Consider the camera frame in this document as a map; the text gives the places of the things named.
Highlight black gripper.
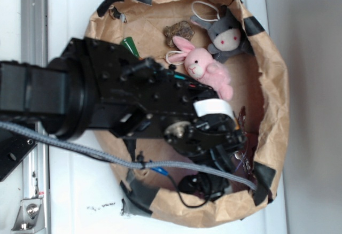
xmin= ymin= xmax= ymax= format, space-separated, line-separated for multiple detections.
xmin=96 ymin=56 xmax=248 ymax=165

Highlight silver keys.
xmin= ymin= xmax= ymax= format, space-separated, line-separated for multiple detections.
xmin=234 ymin=106 xmax=253 ymax=178

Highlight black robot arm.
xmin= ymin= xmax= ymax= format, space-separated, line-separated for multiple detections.
xmin=1 ymin=37 xmax=246 ymax=164

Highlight orange toy carrot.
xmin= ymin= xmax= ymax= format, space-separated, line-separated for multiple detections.
xmin=120 ymin=37 xmax=141 ymax=59

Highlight pink plush bunny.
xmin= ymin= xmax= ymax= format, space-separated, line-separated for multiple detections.
xmin=166 ymin=36 xmax=234 ymax=101

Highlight brown rock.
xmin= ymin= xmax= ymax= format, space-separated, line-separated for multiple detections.
xmin=163 ymin=21 xmax=195 ymax=48

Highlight brown paper bag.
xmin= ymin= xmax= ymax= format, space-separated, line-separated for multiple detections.
xmin=85 ymin=0 xmax=289 ymax=228

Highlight grey plush donkey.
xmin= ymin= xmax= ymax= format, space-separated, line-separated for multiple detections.
xmin=190 ymin=1 xmax=254 ymax=63

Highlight thin black wire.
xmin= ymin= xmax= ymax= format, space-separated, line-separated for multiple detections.
xmin=133 ymin=151 xmax=236 ymax=208

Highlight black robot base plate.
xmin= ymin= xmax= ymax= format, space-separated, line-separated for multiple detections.
xmin=0 ymin=128 xmax=36 ymax=182

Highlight grey braided cable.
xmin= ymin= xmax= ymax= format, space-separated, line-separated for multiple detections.
xmin=0 ymin=121 xmax=258 ymax=192

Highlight aluminium rail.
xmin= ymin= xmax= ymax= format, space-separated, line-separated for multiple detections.
xmin=21 ymin=0 xmax=51 ymax=233

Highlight metal corner bracket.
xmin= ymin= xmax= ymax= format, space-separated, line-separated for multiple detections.
xmin=11 ymin=198 xmax=45 ymax=233

